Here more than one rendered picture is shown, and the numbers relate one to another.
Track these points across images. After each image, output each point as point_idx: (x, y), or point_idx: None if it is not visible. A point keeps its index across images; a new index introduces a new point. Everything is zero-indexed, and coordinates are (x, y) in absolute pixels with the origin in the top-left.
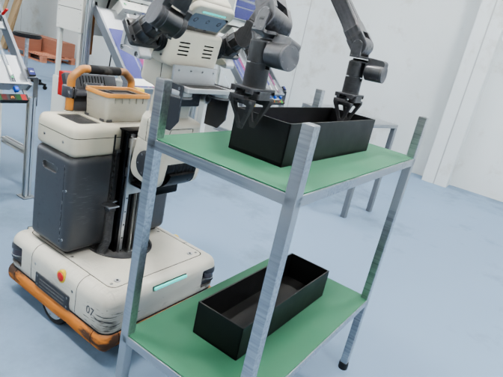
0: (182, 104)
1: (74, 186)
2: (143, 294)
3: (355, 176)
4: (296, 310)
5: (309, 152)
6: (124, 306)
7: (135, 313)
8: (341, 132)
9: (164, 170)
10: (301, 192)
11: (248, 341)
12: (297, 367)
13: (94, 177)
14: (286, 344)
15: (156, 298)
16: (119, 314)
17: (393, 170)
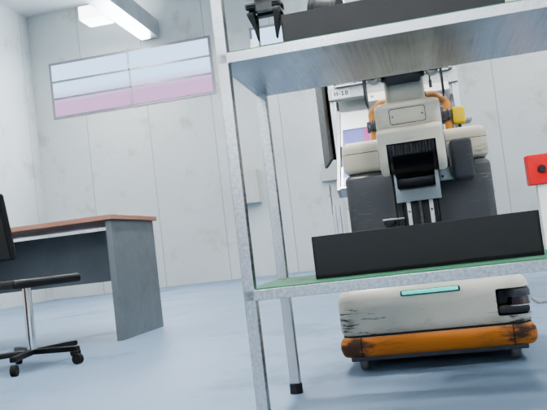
0: (391, 80)
1: (352, 202)
2: (385, 295)
3: (345, 31)
4: (452, 254)
5: (213, 16)
6: (359, 303)
7: (281, 255)
8: (399, 6)
9: (383, 151)
10: (220, 50)
11: (333, 260)
12: (361, 280)
13: (374, 193)
14: (387, 272)
15: (409, 307)
16: (354, 311)
17: (481, 14)
